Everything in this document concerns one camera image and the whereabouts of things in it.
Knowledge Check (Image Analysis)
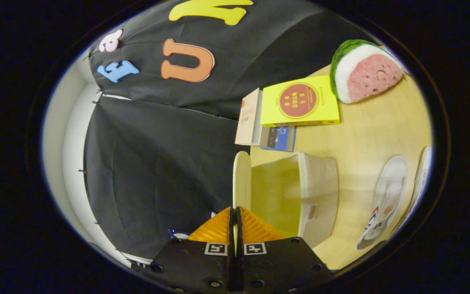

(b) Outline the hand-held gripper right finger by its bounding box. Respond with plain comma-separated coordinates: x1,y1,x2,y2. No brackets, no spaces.
235,206,338,294

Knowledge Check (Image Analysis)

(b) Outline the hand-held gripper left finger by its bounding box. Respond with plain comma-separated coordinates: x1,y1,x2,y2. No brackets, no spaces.
143,206,235,294

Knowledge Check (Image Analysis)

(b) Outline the beige fabric storage box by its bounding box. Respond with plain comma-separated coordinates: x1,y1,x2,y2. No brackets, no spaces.
233,150,339,249

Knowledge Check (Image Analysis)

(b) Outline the white canvas shoe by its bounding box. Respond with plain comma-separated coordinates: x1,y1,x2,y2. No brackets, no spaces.
394,146,433,235
356,156,408,250

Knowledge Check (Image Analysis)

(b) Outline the white angled panel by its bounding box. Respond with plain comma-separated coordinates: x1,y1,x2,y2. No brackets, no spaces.
121,252,154,266

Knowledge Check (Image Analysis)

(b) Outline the blue book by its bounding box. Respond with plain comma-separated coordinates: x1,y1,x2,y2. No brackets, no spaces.
259,126,297,152

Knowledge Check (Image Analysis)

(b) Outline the beige book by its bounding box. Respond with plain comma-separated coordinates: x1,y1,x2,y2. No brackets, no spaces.
235,88,263,146

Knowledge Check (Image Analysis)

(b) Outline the yellow book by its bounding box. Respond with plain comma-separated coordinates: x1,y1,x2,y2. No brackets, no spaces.
260,75,340,127

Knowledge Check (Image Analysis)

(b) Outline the watermelon slice plush toy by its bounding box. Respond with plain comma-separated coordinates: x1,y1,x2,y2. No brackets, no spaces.
330,39,405,104

